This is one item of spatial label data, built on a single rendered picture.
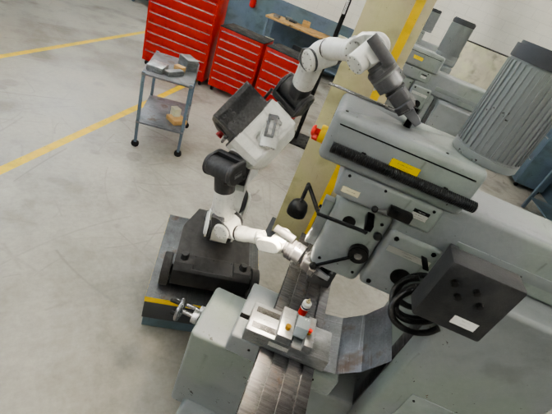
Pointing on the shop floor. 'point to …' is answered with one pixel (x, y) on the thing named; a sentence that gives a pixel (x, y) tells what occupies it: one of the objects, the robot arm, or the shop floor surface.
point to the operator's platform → (160, 301)
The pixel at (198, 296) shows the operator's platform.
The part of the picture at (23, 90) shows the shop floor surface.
